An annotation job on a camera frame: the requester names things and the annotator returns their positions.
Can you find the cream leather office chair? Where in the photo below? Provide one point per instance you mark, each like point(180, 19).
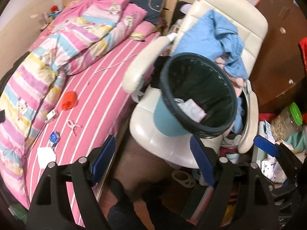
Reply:
point(252, 29)

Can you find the dark teal trash bin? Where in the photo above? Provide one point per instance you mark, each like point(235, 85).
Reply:
point(196, 96)

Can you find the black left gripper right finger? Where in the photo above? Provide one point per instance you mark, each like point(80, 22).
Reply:
point(242, 195)

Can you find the colourful toy on bed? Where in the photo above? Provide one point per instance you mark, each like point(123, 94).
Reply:
point(52, 14)

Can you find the pink plastic clothes clip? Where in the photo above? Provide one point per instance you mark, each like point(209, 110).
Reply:
point(72, 125)

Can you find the green lid plastic jar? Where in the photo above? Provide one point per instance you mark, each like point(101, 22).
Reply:
point(286, 123)

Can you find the white paper piece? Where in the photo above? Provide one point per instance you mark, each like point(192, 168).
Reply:
point(45, 155)

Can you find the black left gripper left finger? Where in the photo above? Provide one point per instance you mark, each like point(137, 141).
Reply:
point(64, 197)

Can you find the pink small pillow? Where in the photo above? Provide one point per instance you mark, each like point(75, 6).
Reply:
point(143, 30)

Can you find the light blue knitted garment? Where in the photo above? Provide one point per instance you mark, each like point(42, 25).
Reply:
point(214, 35)

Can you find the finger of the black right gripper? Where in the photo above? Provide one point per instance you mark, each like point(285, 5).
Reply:
point(290, 164)

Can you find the orange plastic hair roller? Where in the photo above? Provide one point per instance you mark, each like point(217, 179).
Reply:
point(69, 100)

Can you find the pink cartoon striped quilt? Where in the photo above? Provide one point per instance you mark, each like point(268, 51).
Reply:
point(80, 34)

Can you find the pink striped bed mattress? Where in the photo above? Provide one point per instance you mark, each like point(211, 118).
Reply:
point(101, 107)

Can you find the pink garment on chair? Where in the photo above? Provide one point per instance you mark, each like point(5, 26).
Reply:
point(237, 83)

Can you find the small white tag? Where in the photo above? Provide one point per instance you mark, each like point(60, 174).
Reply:
point(52, 115)

